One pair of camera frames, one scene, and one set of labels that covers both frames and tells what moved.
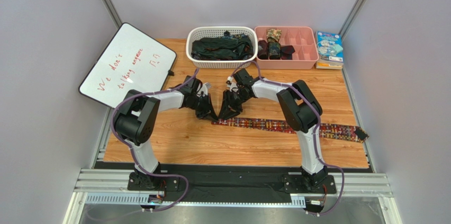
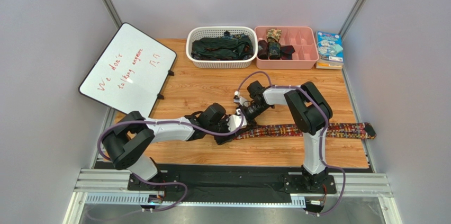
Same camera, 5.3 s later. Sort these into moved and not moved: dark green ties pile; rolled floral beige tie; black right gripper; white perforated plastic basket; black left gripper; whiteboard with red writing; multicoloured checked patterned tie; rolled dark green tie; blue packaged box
Moved: black right gripper; multicoloured checked patterned tie; black left gripper
Not moved: whiteboard with red writing; dark green ties pile; rolled floral beige tie; blue packaged box; white perforated plastic basket; rolled dark green tie
